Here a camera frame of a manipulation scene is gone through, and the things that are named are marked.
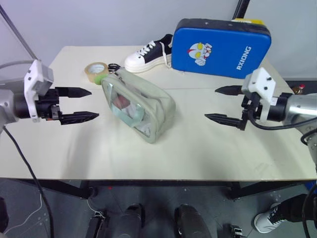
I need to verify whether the grey cable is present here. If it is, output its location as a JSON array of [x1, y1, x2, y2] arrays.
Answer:
[[0, 60, 34, 70]]

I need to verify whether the black coiled hair tie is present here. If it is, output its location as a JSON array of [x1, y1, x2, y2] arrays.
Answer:
[[107, 63, 122, 74]]

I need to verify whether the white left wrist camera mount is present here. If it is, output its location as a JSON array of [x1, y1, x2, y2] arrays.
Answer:
[[23, 59, 55, 123]]

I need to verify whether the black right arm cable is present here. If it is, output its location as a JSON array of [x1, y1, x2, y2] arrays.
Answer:
[[249, 114, 317, 131]]

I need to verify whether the small green tape roll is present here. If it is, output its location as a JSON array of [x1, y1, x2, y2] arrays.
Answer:
[[93, 73, 110, 85]]

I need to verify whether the yellow object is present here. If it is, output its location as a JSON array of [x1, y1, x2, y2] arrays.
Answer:
[[232, 17, 264, 26]]

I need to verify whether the small bottle with red cap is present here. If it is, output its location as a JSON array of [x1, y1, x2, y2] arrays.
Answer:
[[291, 83, 306, 95]]

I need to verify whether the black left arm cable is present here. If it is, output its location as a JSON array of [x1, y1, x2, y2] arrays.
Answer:
[[1, 125, 54, 238]]

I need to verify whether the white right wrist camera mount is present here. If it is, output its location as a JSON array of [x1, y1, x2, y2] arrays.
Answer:
[[241, 67, 277, 122]]

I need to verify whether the green transparent pouch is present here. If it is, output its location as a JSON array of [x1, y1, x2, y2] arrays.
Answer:
[[101, 69, 177, 145]]

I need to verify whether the person's dark trouser leg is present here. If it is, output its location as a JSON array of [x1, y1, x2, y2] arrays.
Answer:
[[271, 192, 313, 222]]

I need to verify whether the grey slanted pole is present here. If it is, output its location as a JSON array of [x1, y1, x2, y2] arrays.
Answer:
[[0, 4, 41, 63]]

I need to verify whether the brown packing tape roll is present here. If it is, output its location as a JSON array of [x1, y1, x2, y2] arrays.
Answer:
[[84, 61, 110, 84]]

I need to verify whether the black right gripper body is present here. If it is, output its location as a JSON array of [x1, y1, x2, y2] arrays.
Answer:
[[238, 92, 263, 131]]

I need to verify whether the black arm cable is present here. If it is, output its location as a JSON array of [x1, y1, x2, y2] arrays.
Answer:
[[249, 114, 317, 131], [1, 125, 54, 238]]

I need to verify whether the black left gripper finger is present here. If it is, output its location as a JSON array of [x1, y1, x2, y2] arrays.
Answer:
[[59, 111, 101, 126], [54, 86, 93, 99]]

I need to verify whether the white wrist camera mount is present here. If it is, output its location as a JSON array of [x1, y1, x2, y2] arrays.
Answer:
[[23, 59, 55, 123], [241, 67, 277, 122]]

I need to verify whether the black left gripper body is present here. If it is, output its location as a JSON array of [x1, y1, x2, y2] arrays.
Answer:
[[36, 88, 63, 124]]

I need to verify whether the black metal pole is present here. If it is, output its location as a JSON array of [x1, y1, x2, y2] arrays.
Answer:
[[232, 0, 251, 21]]

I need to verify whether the white cord on floor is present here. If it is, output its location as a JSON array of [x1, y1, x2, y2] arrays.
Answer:
[[0, 193, 52, 235]]

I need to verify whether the person's white and black shoe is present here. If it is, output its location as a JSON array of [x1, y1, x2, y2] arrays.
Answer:
[[253, 202, 289, 234]]

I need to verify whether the black table frame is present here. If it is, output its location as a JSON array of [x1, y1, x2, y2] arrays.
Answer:
[[0, 177, 317, 200]]

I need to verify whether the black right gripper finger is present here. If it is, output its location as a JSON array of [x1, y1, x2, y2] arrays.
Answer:
[[204, 113, 243, 129], [214, 84, 245, 97]]

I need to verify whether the blue cartoon kick pad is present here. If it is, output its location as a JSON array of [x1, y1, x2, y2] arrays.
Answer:
[[170, 18, 272, 80]]

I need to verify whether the white and black sneaker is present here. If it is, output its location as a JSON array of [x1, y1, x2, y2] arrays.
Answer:
[[123, 34, 174, 73]]

